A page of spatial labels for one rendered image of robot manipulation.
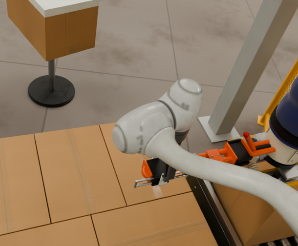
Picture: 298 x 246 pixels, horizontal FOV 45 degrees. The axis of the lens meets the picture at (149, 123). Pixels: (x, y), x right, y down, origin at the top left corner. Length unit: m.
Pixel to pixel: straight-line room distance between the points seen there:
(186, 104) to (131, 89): 2.43
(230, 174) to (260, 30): 1.82
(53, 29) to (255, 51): 1.39
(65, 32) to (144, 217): 1.34
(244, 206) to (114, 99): 1.76
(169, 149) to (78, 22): 1.78
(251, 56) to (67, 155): 1.47
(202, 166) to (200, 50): 3.31
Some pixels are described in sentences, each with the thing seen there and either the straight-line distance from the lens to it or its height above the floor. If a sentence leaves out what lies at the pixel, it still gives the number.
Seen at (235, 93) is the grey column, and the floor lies 0.51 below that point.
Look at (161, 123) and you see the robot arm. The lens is 0.92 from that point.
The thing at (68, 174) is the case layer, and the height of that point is 0.54.
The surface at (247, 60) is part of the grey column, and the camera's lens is 2.74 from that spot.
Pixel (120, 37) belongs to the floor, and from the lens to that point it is 4.04.
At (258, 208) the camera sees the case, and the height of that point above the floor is 0.85.
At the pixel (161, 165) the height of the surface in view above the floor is 1.24.
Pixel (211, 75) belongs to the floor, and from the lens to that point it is 3.84.
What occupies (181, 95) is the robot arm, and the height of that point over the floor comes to 1.62.
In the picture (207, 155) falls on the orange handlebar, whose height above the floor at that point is 1.22.
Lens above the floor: 2.25
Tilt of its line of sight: 46 degrees down
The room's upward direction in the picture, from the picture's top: 16 degrees clockwise
